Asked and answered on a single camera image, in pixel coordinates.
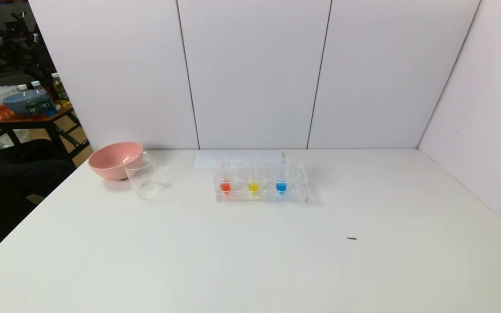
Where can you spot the black background equipment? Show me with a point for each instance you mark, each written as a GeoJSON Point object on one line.
{"type": "Point", "coordinates": [20, 39]}

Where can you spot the clear glass beaker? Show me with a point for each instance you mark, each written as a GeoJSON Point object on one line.
{"type": "Point", "coordinates": [146, 182]}

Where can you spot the blue bowl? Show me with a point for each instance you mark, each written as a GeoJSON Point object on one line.
{"type": "Point", "coordinates": [15, 102]}

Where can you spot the test tube with red pigment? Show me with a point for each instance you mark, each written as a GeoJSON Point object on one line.
{"type": "Point", "coordinates": [225, 187]}

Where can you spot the white paper sheet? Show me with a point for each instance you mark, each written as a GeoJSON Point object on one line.
{"type": "Point", "coordinates": [215, 158]}

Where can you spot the bottle with blue liquid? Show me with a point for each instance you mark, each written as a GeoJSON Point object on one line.
{"type": "Point", "coordinates": [45, 105]}

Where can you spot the test tube with blue pigment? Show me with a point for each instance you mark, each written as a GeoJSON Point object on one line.
{"type": "Point", "coordinates": [281, 187]}

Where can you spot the clear acrylic test tube rack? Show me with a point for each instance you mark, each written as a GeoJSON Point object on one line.
{"type": "Point", "coordinates": [294, 182]}

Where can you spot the pink bowl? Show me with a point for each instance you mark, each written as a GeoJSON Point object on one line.
{"type": "Point", "coordinates": [111, 163]}

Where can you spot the test tube with yellow pigment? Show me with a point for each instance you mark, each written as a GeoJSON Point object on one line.
{"type": "Point", "coordinates": [253, 187]}

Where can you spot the bottle with dark label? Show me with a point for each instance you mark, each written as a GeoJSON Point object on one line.
{"type": "Point", "coordinates": [32, 108]}

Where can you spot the clear plastic bag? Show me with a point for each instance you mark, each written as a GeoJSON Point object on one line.
{"type": "Point", "coordinates": [5, 141]}

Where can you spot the brown wooden table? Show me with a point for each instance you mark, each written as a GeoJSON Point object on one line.
{"type": "Point", "coordinates": [15, 121]}

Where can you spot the bottle with yellow liquid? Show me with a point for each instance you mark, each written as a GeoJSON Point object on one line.
{"type": "Point", "coordinates": [60, 91]}

